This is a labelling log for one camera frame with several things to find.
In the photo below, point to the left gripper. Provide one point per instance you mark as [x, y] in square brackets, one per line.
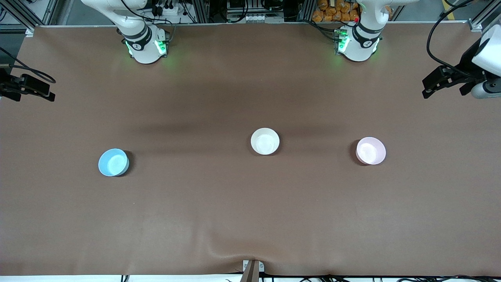
[465, 65]

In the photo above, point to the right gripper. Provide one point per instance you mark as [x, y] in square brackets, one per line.
[7, 87]

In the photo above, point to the pink bowl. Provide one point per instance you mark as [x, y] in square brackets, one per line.
[370, 151]

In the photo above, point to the blue bowl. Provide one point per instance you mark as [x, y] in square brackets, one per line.
[112, 162]

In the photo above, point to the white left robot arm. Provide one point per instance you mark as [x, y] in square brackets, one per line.
[358, 49]

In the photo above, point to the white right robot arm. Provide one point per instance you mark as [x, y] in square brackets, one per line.
[143, 51]

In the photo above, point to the white bowl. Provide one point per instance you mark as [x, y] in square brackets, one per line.
[265, 141]

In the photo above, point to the orange food pile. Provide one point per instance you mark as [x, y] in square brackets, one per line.
[332, 11]

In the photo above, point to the white power strip with plugs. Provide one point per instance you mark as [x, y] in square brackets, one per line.
[166, 9]

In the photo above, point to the small white socket strip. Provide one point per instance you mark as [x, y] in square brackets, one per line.
[258, 18]

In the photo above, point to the brown table cover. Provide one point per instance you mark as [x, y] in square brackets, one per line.
[250, 215]

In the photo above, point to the aluminium frame profile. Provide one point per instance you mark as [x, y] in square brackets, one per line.
[49, 11]
[306, 9]
[475, 24]
[202, 9]

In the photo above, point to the metal bracket plate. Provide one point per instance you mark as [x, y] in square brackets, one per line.
[261, 267]

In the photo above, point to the grey camera pole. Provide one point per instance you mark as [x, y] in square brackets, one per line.
[250, 275]

